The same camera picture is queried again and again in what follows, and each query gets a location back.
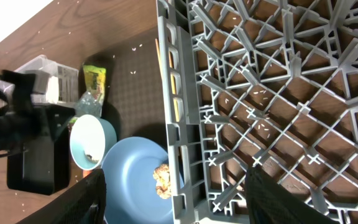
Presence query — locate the blue plate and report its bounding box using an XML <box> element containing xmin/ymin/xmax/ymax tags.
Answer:
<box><xmin>101</xmin><ymin>136</ymin><xmax>174</xmax><ymax>224</ymax></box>

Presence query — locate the clear plastic bin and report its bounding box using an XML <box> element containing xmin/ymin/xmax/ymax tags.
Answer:
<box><xmin>16</xmin><ymin>55</ymin><xmax>79</xmax><ymax>108</ymax></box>

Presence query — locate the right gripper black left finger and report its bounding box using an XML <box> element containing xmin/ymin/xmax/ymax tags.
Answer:
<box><xmin>20</xmin><ymin>169</ymin><xmax>106</xmax><ymax>224</ymax></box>

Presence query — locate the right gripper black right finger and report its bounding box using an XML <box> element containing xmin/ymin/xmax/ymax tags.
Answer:
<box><xmin>245</xmin><ymin>166</ymin><xmax>335</xmax><ymax>224</ymax></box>

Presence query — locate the wooden chopstick left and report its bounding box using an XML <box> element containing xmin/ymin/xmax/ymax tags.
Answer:
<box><xmin>155</xmin><ymin>39</ymin><xmax>163</xmax><ymax>80</ymax></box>

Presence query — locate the green snack wrapper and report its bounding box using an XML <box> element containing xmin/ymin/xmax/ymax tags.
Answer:
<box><xmin>83</xmin><ymin>65</ymin><xmax>106</xmax><ymax>105</ymax></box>

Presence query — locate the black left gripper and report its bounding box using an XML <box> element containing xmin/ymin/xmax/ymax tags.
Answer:
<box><xmin>0</xmin><ymin>70</ymin><xmax>75</xmax><ymax>157</ymax></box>

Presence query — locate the black square bin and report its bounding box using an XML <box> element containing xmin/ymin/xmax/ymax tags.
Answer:
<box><xmin>7</xmin><ymin>105</ymin><xmax>70</xmax><ymax>195</ymax></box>

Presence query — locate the aluminium foil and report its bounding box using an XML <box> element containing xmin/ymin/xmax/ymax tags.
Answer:
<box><xmin>74</xmin><ymin>91</ymin><xmax>102</xmax><ymax>118</ymax></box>

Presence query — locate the grey dishwasher rack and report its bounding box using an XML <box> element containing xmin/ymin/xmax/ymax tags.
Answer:
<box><xmin>156</xmin><ymin>0</ymin><xmax>358</xmax><ymax>223</ymax></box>

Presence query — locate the light blue rice bowl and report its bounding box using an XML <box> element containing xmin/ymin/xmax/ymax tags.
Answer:
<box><xmin>70</xmin><ymin>114</ymin><xmax>117</xmax><ymax>170</ymax></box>

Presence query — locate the orange carrot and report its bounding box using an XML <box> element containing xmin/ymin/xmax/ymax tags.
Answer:
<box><xmin>83</xmin><ymin>170</ymin><xmax>92</xmax><ymax>178</ymax></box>

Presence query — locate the brown food scrap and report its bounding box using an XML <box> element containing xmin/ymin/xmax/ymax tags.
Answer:
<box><xmin>153</xmin><ymin>164</ymin><xmax>172</xmax><ymax>200</ymax></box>

